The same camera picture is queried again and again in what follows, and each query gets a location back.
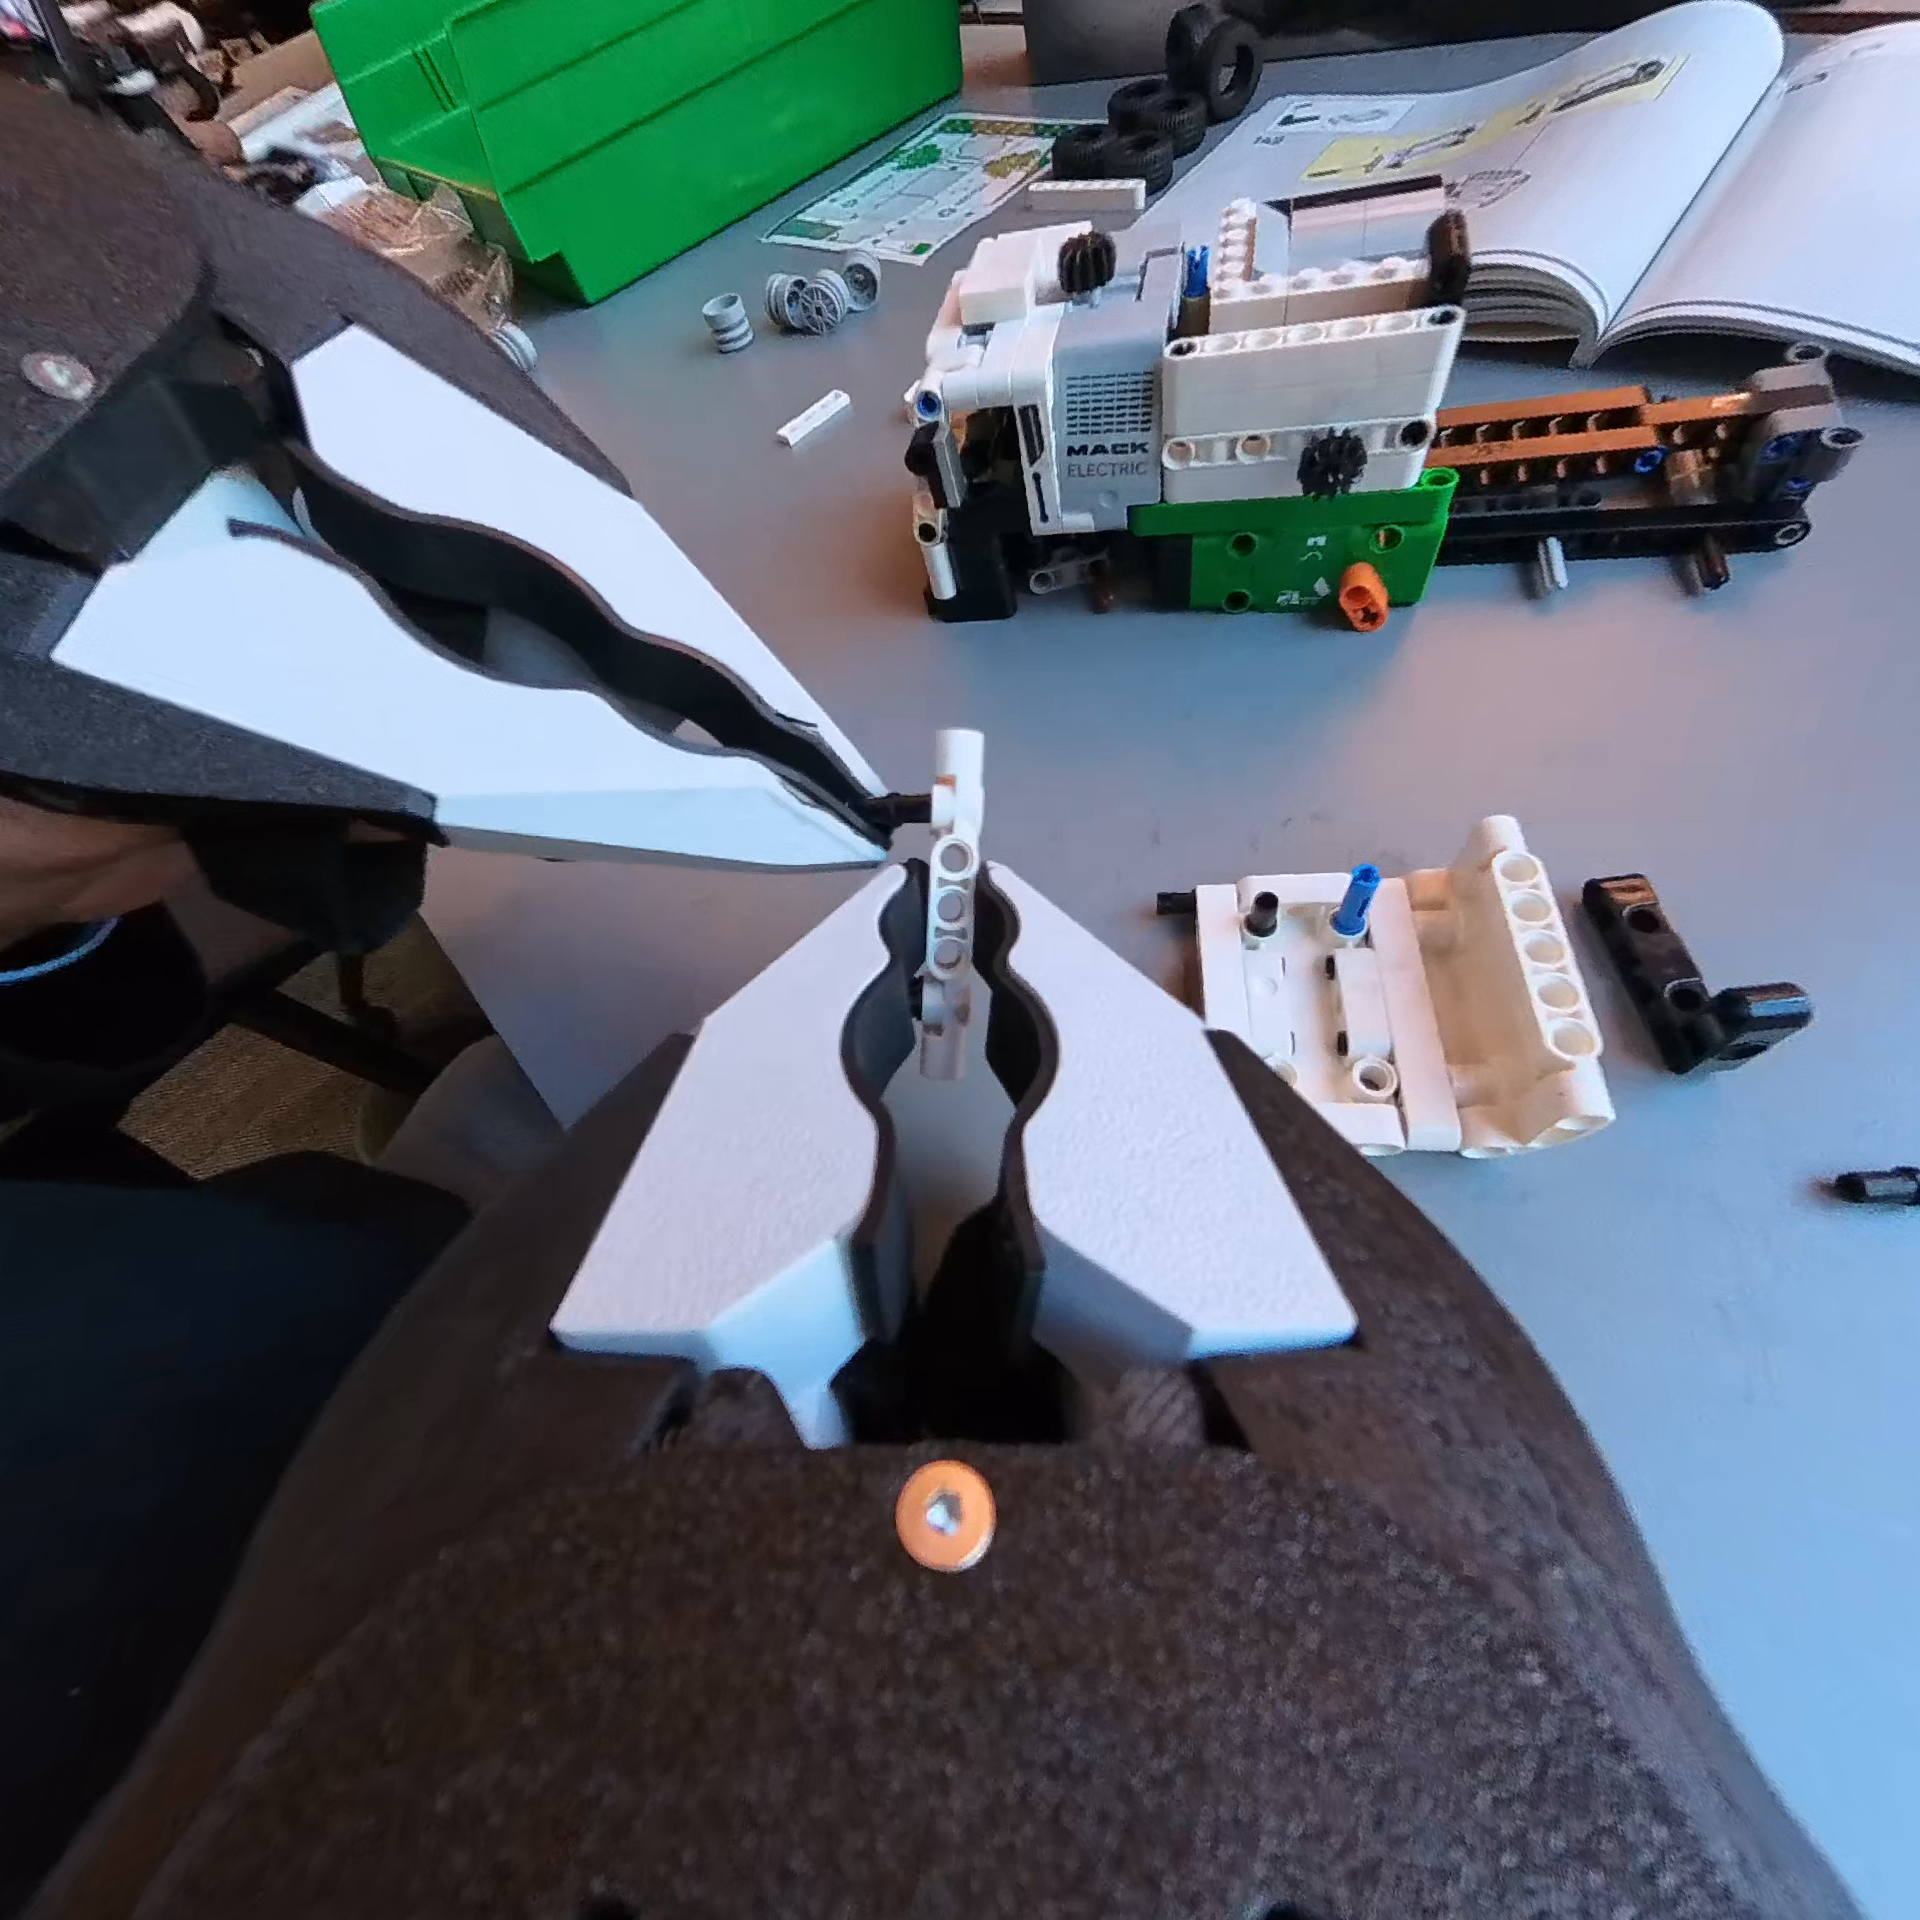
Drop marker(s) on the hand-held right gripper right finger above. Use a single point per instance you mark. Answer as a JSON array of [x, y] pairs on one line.
[[1181, 1200]]

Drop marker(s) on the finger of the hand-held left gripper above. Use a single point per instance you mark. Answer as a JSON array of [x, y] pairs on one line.
[[371, 702], [554, 497]]

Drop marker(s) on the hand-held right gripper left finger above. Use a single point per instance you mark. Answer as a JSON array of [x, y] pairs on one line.
[[722, 1200]]

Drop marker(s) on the white lego beam piece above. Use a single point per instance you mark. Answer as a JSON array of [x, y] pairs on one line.
[[948, 931]]

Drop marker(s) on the black lego pin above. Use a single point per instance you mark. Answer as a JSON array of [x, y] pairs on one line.
[[901, 807]]

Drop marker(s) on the grey lego wheel hub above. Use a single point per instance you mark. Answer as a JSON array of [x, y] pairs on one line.
[[804, 301], [512, 346], [728, 323], [859, 279]]

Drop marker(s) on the white lego bar piece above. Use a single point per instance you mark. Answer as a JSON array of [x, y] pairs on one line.
[[816, 420]]

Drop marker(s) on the white lego sub-assembly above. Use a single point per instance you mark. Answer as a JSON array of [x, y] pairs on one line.
[[1421, 1007]]

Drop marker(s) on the black lego angle connector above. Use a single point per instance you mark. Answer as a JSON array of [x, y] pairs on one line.
[[1682, 977]]

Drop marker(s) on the long white lego plate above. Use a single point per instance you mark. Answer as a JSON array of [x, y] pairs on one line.
[[1085, 194]]

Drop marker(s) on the lego truck model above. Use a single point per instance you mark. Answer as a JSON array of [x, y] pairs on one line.
[[1181, 420]]

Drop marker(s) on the black lego tire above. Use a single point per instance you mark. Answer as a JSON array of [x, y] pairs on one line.
[[1114, 154], [1211, 64], [1154, 115]]

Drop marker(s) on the small black lego connector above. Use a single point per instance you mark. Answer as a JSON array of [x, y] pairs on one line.
[[1882, 1187]]

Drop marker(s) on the person's left hand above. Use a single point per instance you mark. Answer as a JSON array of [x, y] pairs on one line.
[[86, 871]]

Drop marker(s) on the clear plastic bags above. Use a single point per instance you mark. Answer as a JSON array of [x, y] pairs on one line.
[[394, 222]]

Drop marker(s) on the stack of green plastic bins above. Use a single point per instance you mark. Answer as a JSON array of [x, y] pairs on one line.
[[647, 131]]

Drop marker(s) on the green sticker sheet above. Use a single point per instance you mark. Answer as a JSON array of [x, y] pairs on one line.
[[920, 194]]

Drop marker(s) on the person's dark trousers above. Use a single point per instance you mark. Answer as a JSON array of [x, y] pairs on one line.
[[178, 1470]]

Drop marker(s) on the dark grey box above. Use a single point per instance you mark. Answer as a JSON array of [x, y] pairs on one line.
[[1094, 38]]

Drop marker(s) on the open instruction booklet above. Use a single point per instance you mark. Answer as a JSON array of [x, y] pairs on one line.
[[1648, 162]]

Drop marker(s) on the brown and black lego frame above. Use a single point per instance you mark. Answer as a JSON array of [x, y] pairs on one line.
[[1638, 461]]

